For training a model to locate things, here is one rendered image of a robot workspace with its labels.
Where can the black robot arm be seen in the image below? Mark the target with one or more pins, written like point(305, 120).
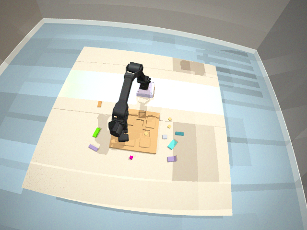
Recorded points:
point(120, 110)

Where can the green flat bar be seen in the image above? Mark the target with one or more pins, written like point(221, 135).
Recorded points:
point(96, 132)

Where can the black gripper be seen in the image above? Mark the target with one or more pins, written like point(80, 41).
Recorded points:
point(124, 137)

